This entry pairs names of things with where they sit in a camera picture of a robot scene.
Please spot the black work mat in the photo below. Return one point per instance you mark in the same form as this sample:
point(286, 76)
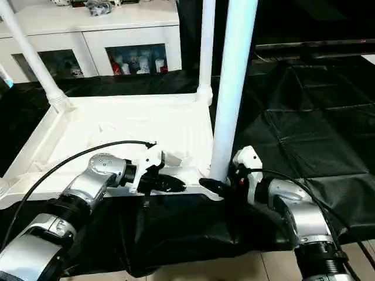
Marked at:
point(316, 129)

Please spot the grey crumpled object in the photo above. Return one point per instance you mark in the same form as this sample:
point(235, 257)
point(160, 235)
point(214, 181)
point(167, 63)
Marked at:
point(98, 6)

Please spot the white upturned plastic table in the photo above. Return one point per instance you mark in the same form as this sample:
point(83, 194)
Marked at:
point(88, 129)

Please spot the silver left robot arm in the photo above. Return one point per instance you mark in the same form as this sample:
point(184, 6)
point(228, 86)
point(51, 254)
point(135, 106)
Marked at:
point(82, 193)

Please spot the white glass-door cabinet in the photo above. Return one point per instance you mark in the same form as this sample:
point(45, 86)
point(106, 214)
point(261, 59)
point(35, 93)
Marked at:
point(88, 26)

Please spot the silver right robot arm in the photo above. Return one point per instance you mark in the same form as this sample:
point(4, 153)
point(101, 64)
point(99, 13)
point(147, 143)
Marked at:
point(293, 211)

